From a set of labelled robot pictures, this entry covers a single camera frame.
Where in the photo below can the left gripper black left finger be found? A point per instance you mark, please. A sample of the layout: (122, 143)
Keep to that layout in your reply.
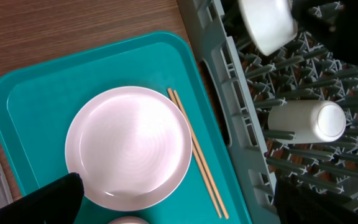
(57, 202)

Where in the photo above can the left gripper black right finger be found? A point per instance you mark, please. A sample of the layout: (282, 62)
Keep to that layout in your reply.
(300, 205)

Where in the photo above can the pink food bowl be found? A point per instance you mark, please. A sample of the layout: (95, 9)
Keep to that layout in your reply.
(128, 220)

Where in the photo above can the cream plastic cup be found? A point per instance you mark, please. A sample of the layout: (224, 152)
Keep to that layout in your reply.
(312, 121)

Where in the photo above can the cream shallow bowl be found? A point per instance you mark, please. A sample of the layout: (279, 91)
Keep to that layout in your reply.
(269, 23)

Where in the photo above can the grey dishwasher rack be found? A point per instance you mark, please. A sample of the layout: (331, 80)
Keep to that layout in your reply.
(249, 84)

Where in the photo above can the wooden chopstick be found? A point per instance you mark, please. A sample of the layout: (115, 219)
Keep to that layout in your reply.
(199, 163)
(203, 159)

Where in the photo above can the pink round plate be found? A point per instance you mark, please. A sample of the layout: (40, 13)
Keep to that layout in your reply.
(131, 147)

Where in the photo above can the teal plastic tray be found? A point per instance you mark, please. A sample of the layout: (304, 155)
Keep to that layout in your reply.
(38, 103)

